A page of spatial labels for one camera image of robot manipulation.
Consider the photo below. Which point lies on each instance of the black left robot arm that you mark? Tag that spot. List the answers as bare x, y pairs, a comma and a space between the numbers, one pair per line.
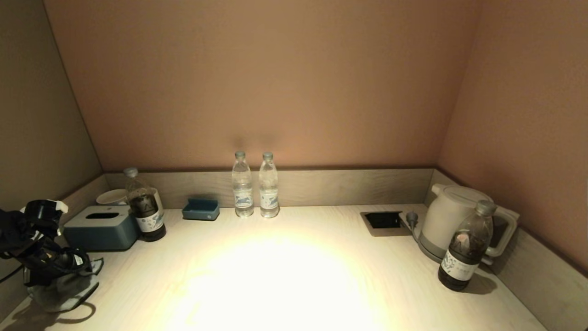
11, 230

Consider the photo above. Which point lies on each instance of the long wooden backsplash panel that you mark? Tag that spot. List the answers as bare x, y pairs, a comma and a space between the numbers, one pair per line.
321, 188

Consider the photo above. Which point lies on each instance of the wooden side rim panel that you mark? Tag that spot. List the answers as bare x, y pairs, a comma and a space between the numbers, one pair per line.
542, 285
82, 196

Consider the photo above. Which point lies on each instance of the dark drink plastic bottle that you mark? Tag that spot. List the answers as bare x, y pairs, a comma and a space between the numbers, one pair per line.
146, 215
465, 257

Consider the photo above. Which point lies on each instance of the blue-grey tissue box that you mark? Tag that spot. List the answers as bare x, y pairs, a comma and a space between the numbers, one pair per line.
101, 232

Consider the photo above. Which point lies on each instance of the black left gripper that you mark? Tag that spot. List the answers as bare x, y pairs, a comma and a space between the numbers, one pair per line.
53, 265

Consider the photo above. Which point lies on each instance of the grey kettle power plug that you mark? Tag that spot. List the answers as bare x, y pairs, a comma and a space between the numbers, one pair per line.
412, 218

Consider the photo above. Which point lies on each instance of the small blue rectangular tray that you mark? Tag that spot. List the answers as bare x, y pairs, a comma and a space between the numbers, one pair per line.
200, 211

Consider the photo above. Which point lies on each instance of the recessed table socket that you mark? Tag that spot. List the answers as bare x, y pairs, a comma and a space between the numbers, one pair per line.
383, 221

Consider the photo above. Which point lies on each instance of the white ceramic cup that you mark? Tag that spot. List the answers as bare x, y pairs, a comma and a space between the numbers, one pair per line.
111, 197

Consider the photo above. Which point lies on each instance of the light blue microfiber cloth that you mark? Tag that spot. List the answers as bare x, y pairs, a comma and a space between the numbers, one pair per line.
64, 294

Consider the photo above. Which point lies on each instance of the white electric kettle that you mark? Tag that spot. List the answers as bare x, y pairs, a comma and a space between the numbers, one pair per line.
446, 216

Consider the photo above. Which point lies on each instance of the clear water bottle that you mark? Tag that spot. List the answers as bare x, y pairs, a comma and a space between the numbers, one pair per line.
268, 192
242, 192

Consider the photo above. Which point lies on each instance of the grey kettle base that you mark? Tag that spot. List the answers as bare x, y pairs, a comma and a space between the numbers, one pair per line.
428, 250

